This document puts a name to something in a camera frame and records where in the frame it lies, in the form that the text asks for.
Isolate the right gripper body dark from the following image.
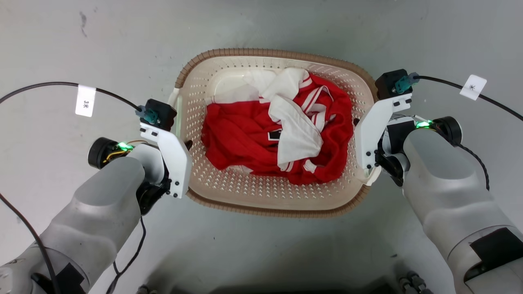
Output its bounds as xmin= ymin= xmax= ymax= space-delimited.
xmin=374 ymin=118 xmax=417 ymax=188

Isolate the left gripper body dark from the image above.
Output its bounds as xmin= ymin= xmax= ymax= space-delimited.
xmin=136 ymin=158 xmax=172 ymax=216

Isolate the cream laundry basket brown rim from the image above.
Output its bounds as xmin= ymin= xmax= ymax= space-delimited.
xmin=168 ymin=48 xmax=383 ymax=218

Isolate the red and white jersey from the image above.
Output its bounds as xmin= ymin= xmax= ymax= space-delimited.
xmin=201 ymin=67 xmax=354 ymax=186

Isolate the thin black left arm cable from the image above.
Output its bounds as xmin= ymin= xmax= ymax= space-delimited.
xmin=105 ymin=216 xmax=147 ymax=294

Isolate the coiled black right arm cable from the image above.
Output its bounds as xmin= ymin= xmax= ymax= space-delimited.
xmin=451 ymin=140 xmax=491 ymax=192

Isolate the black right camera cable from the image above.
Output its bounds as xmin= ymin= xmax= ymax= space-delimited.
xmin=394 ymin=72 xmax=523 ymax=122

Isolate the black camera cable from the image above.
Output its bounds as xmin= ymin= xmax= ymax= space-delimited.
xmin=0 ymin=81 xmax=159 ymax=124
xmin=394 ymin=72 xmax=523 ymax=122

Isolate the white cable tag printed star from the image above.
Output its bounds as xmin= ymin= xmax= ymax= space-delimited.
xmin=459 ymin=74 xmax=487 ymax=101

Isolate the white cable tag printed 3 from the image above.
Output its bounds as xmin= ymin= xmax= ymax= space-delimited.
xmin=75 ymin=85 xmax=97 ymax=118

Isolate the black left camera cable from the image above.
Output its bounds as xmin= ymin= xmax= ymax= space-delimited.
xmin=0 ymin=81 xmax=159 ymax=124

